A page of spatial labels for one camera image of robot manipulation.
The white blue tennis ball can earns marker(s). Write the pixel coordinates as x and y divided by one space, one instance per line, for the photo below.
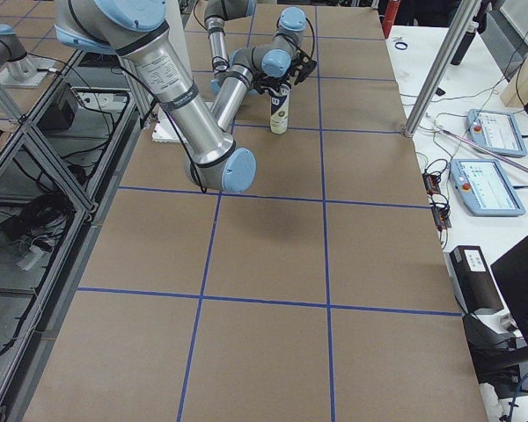
279 111

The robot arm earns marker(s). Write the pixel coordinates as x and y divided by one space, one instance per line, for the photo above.
138 31
215 16

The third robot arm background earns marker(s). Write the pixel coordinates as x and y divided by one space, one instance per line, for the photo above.
20 67

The red cylinder background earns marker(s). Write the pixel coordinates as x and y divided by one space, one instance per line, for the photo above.
391 11

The black bottle on table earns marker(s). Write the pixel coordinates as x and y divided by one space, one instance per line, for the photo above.
465 43

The small electronics board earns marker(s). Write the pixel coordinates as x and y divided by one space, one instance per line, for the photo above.
439 203

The upper teach pendant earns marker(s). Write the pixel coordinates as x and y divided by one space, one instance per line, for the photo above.
497 132

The teach pendant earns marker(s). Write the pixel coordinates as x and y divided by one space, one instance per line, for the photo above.
484 188
497 132

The lower teach pendant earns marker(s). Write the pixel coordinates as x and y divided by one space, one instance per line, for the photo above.
484 188

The black box with label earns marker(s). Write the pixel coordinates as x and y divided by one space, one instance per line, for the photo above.
478 290

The black monitor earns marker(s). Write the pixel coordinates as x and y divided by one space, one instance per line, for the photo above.
511 276

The black monitor stand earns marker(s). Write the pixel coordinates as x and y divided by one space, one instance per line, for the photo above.
499 359

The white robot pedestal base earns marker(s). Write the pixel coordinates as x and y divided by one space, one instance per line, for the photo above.
164 66

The aluminium frame post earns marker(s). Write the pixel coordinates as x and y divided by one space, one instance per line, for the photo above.
458 27

